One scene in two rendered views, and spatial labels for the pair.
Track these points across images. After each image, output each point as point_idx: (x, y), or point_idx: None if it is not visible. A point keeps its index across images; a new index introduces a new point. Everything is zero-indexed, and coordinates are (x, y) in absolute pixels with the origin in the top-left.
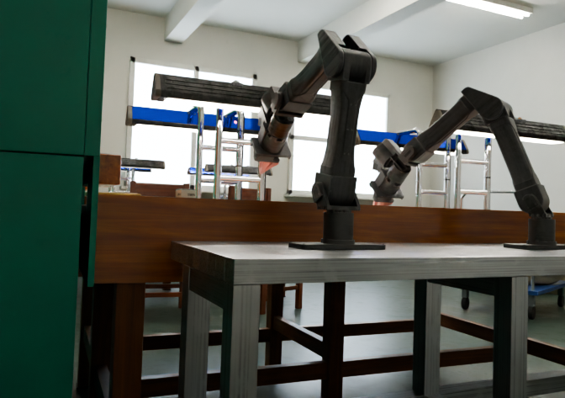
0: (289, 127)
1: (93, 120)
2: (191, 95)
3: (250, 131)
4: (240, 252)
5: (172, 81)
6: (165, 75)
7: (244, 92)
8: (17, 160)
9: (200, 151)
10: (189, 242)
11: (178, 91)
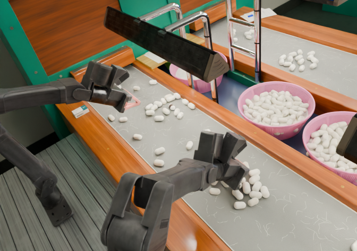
0: (91, 102)
1: (27, 76)
2: (115, 31)
3: None
4: (13, 176)
5: (110, 16)
6: (109, 9)
7: (137, 32)
8: (30, 82)
9: (227, 24)
10: (64, 142)
11: (110, 26)
